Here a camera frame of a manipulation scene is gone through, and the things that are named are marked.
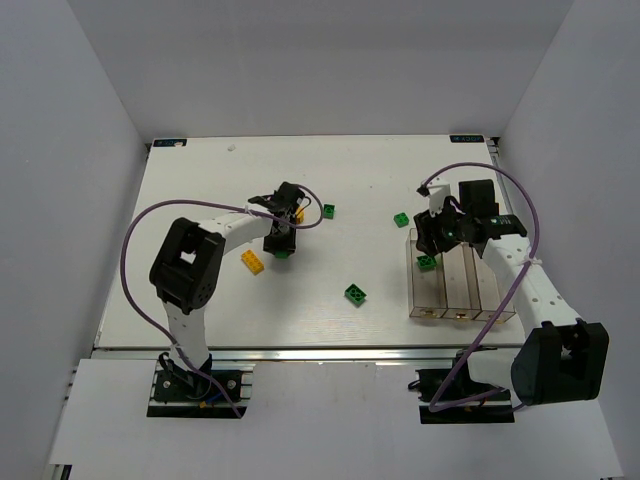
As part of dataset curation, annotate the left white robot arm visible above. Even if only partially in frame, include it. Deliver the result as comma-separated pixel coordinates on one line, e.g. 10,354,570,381
149,182,304,388

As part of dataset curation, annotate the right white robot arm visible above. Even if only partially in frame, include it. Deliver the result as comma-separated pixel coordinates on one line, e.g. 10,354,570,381
414,178,609,406

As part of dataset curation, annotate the yellow lego brick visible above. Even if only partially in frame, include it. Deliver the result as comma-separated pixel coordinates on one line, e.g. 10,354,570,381
241,250,264,275

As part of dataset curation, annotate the small green lego top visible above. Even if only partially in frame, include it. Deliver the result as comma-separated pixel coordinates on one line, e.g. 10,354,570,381
322,204,335,219

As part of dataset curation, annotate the left clear container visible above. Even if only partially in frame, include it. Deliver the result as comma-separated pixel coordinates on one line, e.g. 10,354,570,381
406,228,447,320

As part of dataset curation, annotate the clear container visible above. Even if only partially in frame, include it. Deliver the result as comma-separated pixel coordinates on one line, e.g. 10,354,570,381
442,244,481,321
462,245,503,322
406,228,447,320

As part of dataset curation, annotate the middle clear container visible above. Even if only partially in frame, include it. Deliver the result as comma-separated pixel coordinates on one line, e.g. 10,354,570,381
442,244,481,321

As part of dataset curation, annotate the right clear container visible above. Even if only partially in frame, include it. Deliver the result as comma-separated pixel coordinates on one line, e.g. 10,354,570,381
462,245,503,322

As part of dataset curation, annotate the right blue table label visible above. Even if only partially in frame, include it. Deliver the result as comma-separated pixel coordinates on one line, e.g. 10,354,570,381
449,134,485,144

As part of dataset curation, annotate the blue table label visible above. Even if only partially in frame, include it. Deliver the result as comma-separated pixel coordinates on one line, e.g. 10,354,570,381
449,134,485,144
152,138,187,148

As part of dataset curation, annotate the left blue table label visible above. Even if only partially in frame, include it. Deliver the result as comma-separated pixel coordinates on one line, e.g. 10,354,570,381
152,138,187,148

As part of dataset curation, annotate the aluminium table rail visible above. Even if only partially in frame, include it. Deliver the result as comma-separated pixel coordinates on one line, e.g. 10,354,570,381
92,347,566,364

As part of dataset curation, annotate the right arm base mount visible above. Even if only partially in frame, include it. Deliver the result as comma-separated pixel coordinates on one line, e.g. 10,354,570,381
407,369,515,425

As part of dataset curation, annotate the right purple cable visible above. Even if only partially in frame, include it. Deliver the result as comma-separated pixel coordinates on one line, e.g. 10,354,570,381
418,162,543,414

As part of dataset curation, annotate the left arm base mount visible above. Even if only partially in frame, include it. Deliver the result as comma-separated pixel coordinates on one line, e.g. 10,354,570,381
146,364,253,420

